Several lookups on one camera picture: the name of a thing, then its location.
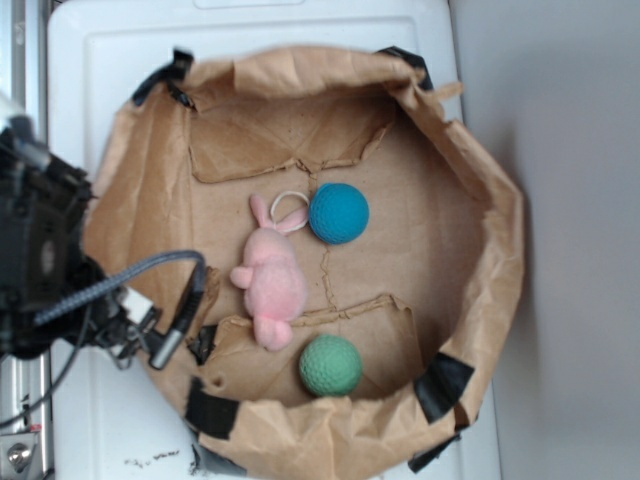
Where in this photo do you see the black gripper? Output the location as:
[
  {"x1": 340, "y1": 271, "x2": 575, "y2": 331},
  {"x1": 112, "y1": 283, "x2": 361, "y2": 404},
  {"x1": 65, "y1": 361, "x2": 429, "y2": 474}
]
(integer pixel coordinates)
[{"x1": 1, "y1": 114, "x2": 162, "y2": 360}]

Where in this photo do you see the pink plush bunny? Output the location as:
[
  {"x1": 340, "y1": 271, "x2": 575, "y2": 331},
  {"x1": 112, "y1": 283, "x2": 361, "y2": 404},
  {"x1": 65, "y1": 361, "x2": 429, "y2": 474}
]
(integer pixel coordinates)
[{"x1": 230, "y1": 194, "x2": 308, "y2": 352}]

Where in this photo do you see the white plastic bin lid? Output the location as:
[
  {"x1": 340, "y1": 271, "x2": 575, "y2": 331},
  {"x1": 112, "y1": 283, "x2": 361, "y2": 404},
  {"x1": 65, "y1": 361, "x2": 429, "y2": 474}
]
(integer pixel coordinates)
[{"x1": 48, "y1": 1, "x2": 520, "y2": 479}]

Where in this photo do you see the blue foam ball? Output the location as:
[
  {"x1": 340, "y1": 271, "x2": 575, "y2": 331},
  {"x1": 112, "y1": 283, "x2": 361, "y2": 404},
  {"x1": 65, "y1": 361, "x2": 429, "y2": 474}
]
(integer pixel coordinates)
[{"x1": 309, "y1": 183, "x2": 369, "y2": 245}]

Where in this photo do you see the brown paper bag tray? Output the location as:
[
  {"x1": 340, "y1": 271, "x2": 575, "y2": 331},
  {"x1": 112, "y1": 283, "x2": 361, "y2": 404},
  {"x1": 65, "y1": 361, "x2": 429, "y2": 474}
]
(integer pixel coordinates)
[{"x1": 84, "y1": 47, "x2": 524, "y2": 479}]

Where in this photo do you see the green foam ball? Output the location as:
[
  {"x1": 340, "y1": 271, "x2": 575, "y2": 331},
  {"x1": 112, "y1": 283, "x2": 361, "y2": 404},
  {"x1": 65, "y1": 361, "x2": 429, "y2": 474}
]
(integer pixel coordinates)
[{"x1": 299, "y1": 334, "x2": 363, "y2": 397}]

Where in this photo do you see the aluminium frame rail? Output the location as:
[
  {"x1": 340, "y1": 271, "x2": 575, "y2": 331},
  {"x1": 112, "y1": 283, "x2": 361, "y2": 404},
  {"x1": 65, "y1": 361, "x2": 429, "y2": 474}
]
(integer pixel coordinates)
[{"x1": 1, "y1": 1, "x2": 55, "y2": 479}]

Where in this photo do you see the grey braided cable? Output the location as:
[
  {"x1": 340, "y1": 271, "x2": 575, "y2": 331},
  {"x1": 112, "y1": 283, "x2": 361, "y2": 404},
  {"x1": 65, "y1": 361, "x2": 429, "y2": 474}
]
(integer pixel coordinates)
[{"x1": 32, "y1": 249, "x2": 207, "y2": 372}]

